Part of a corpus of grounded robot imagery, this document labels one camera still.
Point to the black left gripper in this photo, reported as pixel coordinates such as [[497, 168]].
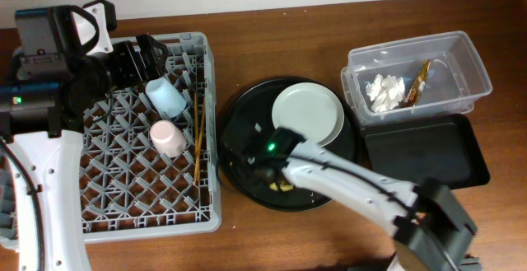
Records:
[[137, 57]]

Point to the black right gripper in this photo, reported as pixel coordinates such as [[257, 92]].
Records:
[[250, 156]]

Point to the light blue cup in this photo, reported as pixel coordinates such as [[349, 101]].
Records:
[[165, 97]]

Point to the yellow bowl with food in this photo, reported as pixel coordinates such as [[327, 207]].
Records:
[[281, 186]]

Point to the wooden chopstick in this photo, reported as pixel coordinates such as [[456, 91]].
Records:
[[199, 146], [196, 129]]

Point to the white round plate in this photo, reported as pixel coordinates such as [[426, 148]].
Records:
[[311, 110]]

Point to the pink cup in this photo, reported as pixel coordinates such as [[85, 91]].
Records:
[[167, 139]]

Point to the white tissue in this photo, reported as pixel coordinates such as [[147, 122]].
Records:
[[385, 93]]

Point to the gold snack wrapper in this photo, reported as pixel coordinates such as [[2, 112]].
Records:
[[415, 92]]

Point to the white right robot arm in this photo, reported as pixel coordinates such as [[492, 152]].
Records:
[[429, 227]]

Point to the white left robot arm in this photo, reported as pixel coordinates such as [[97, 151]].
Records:
[[65, 65]]

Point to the grey plastic dishwasher rack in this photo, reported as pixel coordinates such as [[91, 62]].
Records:
[[128, 191]]

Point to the round black tray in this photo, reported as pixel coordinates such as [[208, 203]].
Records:
[[256, 103]]

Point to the black rectangular tray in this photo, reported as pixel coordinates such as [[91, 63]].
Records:
[[443, 148]]

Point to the clear plastic bin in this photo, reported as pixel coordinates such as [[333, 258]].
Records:
[[457, 76]]

